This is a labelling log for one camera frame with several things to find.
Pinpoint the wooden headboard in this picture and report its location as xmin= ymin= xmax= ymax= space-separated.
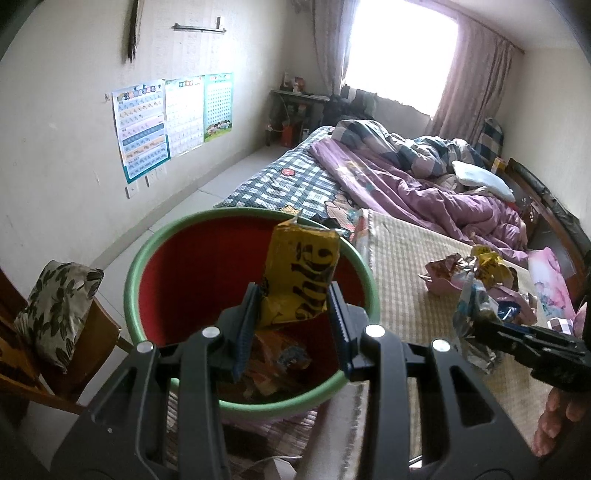
xmin=501 ymin=157 xmax=591 ymax=296

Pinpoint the pink wrapper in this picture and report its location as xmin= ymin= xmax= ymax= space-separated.
xmin=425 ymin=254 xmax=467 ymax=294

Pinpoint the blue plaid quilt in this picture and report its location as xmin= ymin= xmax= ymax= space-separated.
xmin=330 ymin=119 xmax=490 ymax=178

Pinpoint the blue plaid bed sheet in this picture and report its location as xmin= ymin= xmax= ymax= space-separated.
xmin=213 ymin=126 xmax=365 ymax=232

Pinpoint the purple quilt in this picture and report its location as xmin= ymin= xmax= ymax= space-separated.
xmin=308 ymin=137 xmax=529 ymax=268

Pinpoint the wooden chair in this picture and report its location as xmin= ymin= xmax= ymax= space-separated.
xmin=0 ymin=268 xmax=134 ymax=416

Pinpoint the dark side desk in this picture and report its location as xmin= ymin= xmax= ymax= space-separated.
xmin=270 ymin=88 xmax=331 ymax=146

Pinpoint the striped purple sheet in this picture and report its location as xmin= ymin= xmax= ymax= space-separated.
xmin=166 ymin=392 xmax=324 ymax=472

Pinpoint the grey curtain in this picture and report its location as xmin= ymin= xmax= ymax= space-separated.
xmin=295 ymin=0 xmax=361 ymax=95

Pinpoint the metal wall rail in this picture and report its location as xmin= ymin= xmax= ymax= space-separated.
xmin=172 ymin=17 xmax=227 ymax=34

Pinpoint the clear silver plastic bag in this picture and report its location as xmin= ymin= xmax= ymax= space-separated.
xmin=452 ymin=272 xmax=506 ymax=376

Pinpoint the yellow paper packet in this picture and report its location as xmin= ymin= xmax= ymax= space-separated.
xmin=471 ymin=247 xmax=520 ymax=289

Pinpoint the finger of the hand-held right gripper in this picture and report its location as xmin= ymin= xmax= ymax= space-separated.
xmin=473 ymin=320 xmax=587 ymax=359

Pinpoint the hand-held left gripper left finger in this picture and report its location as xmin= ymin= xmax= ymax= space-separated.
xmin=51 ymin=282 xmax=260 ymax=480

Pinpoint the white pillow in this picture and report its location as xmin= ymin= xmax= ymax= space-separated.
xmin=451 ymin=159 xmax=515 ymax=203

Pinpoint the white chart wall poster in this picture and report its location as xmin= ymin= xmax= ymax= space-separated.
xmin=164 ymin=76 xmax=205 ymax=158

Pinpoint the plain pink pillow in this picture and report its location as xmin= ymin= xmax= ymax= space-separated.
xmin=575 ymin=300 xmax=591 ymax=337

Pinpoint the green bin with red lining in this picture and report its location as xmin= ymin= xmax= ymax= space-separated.
xmin=124 ymin=208 xmax=382 ymax=421

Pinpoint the pink printed pillow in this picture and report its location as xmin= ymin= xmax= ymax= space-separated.
xmin=529 ymin=247 xmax=578 ymax=319

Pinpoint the yellow black print snack packet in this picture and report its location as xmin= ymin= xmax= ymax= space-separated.
xmin=256 ymin=210 xmax=342 ymax=330

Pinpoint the blue plaid cushion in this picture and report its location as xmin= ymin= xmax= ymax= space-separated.
xmin=471 ymin=117 xmax=504 ymax=169

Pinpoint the leaf print cushion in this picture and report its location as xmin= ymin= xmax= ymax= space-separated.
xmin=14 ymin=260 xmax=105 ymax=372

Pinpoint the person's right hand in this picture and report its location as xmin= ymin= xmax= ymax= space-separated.
xmin=531 ymin=387 xmax=591 ymax=457

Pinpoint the orange snack wrapper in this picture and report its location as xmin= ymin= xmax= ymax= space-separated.
xmin=245 ymin=329 xmax=319 ymax=400

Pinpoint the blue chart wall poster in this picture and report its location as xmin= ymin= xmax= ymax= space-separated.
xmin=112 ymin=79 xmax=171 ymax=184

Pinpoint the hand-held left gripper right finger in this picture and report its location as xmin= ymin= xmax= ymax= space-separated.
xmin=327 ymin=282 xmax=541 ymax=480

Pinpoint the green bordered wall poster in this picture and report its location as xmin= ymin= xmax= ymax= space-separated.
xmin=202 ymin=72 xmax=234 ymax=144

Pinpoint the blue white wrapper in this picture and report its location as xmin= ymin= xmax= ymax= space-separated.
xmin=494 ymin=295 xmax=536 ymax=324

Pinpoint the beige woven mat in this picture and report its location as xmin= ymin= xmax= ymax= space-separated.
xmin=355 ymin=209 xmax=578 ymax=462

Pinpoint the pink curtain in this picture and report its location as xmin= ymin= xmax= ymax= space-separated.
xmin=431 ymin=18 xmax=515 ymax=139

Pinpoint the bright window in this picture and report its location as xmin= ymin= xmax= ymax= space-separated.
xmin=342 ymin=0 xmax=460 ymax=116

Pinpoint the wooden wall hanging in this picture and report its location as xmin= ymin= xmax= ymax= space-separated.
xmin=124 ymin=0 xmax=145 ymax=63

